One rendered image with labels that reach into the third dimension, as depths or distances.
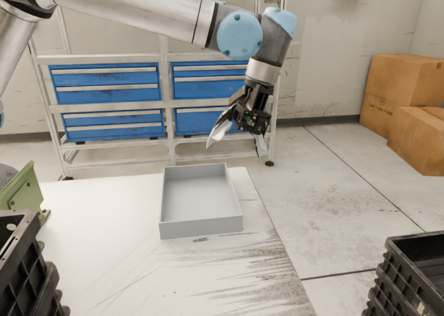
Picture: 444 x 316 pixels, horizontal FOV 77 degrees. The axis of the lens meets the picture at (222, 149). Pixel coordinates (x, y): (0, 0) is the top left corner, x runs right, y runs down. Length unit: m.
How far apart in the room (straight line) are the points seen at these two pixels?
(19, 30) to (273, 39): 0.52
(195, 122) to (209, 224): 1.57
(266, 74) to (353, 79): 2.96
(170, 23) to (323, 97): 3.05
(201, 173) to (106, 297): 0.46
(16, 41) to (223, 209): 0.61
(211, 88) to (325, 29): 1.59
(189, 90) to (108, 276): 1.65
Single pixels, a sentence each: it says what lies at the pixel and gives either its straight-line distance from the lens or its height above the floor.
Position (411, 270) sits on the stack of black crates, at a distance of 0.93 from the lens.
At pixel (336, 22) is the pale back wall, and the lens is 3.36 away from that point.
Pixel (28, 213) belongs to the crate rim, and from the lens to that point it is 0.50.
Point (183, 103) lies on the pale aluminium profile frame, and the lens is 2.12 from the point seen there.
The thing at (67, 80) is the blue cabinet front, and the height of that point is 0.78.
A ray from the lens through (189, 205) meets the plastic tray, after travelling 0.81.
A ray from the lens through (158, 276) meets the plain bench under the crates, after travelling 0.65.
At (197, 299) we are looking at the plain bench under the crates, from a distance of 0.61.
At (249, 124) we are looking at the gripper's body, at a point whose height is 0.95.
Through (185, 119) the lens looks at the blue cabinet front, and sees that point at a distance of 2.20.
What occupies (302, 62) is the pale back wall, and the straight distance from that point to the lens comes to 3.25.
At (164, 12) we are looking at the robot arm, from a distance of 0.50.
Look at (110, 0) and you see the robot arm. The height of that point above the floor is 1.21.
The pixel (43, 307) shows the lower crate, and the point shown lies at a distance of 0.53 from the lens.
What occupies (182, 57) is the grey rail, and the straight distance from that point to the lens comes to 2.07.
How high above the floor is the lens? 1.19
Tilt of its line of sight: 26 degrees down
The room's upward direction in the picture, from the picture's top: straight up
